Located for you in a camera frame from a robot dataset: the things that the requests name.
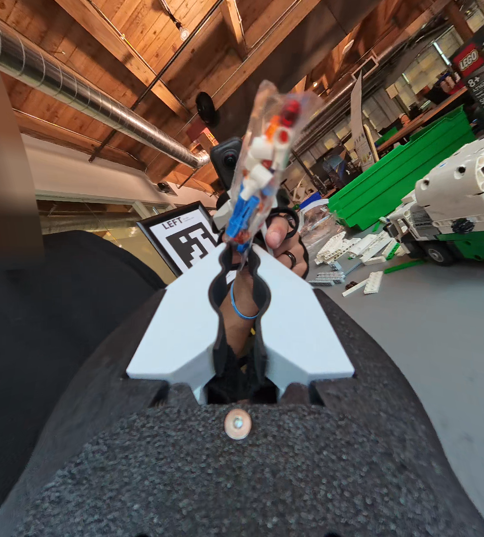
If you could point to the black round ceiling fixture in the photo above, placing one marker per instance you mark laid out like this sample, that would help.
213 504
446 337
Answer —
207 108

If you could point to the empty clear plastic bags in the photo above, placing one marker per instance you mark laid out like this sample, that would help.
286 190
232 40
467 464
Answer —
317 218

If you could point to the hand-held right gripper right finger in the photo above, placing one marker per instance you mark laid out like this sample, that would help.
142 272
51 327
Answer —
305 335

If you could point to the clear bag of lego pieces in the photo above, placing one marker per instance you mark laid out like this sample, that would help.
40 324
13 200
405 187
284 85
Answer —
263 168

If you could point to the white and green lego truck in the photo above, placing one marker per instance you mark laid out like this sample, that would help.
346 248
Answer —
456 209

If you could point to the stack of green plastic bins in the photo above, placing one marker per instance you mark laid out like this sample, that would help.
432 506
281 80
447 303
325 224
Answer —
401 176

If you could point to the wooden background table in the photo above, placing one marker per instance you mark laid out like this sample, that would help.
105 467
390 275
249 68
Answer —
426 115

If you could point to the person's left forearm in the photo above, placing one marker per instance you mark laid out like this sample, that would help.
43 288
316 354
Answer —
242 295

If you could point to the person's left hand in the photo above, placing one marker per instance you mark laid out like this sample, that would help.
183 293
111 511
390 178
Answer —
279 237

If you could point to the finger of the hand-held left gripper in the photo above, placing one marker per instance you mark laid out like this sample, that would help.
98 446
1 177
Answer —
223 216

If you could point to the white standing sign board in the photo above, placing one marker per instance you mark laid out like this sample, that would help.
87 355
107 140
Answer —
361 121

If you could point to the pile of white lego pieces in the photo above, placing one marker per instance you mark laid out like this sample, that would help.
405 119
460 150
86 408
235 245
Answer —
351 251

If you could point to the blue wristband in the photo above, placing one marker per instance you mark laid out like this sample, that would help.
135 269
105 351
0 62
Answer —
242 316

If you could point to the green lego beam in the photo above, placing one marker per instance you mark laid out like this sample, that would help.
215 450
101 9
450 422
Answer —
403 266

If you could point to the ceiling spot lamp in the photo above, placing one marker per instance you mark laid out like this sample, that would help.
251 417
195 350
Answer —
183 32

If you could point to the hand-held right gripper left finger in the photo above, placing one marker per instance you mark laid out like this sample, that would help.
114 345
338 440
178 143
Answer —
175 331

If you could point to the metal ventilation duct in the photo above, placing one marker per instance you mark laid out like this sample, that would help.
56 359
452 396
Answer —
78 90

